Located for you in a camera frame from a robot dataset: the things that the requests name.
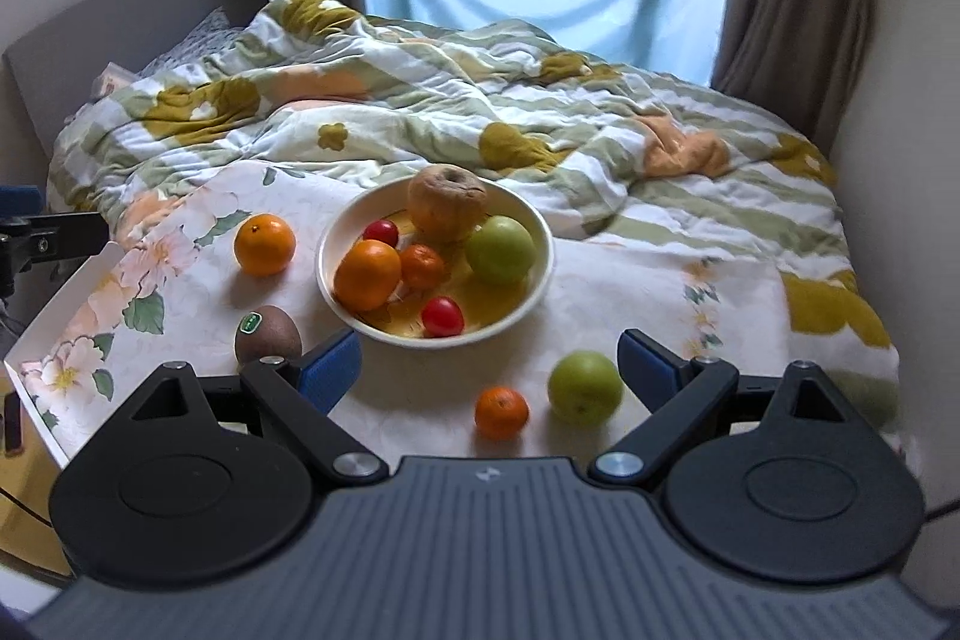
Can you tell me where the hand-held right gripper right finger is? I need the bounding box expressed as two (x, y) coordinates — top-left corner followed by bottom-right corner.
(589, 329), (893, 487)

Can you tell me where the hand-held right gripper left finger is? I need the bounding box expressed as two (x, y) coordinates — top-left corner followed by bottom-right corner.
(90, 329), (391, 483)

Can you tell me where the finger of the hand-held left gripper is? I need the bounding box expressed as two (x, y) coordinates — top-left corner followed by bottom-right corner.
(0, 209), (111, 296)

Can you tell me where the small green apple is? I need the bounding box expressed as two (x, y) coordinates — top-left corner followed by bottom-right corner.
(547, 351), (625, 427)

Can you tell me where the brown kiwi with green sticker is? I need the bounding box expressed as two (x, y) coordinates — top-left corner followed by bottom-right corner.
(234, 305), (304, 365)

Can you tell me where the orange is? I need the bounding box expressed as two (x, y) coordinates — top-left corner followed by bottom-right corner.
(233, 213), (297, 278)
(333, 239), (402, 313)

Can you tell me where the small mandarin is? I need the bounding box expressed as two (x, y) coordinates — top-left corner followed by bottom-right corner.
(474, 386), (530, 442)
(397, 244), (449, 290)

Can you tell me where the cream bowl with yellow inside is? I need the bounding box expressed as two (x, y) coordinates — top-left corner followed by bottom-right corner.
(315, 179), (554, 350)

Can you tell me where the large green apple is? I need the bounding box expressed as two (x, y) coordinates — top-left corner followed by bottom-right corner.
(465, 215), (537, 289)

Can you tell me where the wrinkled yellow apple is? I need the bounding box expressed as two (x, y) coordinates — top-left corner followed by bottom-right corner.
(407, 165), (490, 244)

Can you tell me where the floral tablecloth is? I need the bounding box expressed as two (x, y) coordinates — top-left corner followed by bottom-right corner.
(19, 160), (796, 461)

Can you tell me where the small white box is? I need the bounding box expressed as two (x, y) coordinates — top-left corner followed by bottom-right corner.
(90, 62), (140, 101)

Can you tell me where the grey headboard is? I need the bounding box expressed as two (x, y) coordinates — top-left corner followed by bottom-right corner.
(0, 0), (267, 169)

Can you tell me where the patterned grey pillow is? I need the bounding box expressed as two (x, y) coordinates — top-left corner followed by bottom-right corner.
(139, 6), (248, 79)

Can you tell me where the floral striped duvet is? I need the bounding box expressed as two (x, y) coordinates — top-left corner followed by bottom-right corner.
(45, 0), (901, 431)

